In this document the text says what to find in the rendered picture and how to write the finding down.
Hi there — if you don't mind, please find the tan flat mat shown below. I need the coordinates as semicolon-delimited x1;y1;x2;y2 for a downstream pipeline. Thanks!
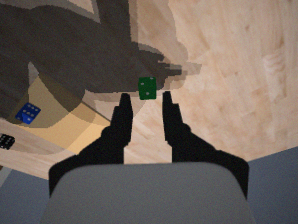
6;72;111;154

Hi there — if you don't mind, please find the black die with white pips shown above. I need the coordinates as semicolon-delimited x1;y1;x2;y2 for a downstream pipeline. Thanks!
0;135;15;150

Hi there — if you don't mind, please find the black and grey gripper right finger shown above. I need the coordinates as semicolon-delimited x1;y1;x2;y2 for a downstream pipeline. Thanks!
162;91;249;200

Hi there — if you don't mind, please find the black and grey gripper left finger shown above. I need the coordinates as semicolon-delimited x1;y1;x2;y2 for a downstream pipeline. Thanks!
48;93;133;197

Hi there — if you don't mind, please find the blue die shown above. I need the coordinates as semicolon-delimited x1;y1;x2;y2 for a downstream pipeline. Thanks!
15;103;41;124

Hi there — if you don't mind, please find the dark green die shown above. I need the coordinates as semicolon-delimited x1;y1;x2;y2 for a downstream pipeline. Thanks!
138;77;157;100

